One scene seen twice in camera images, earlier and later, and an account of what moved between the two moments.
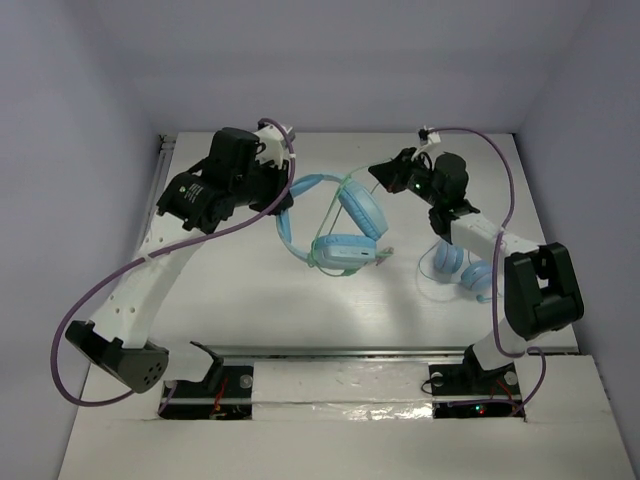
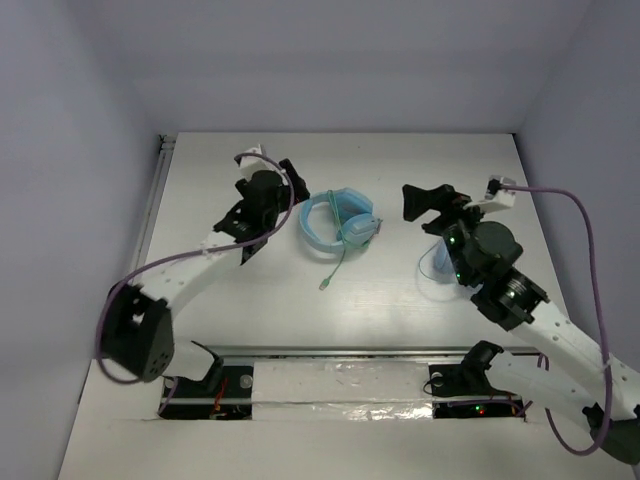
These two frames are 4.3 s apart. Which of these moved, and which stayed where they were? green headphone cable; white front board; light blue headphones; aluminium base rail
Moved: light blue headphones; green headphone cable
Stayed: aluminium base rail; white front board
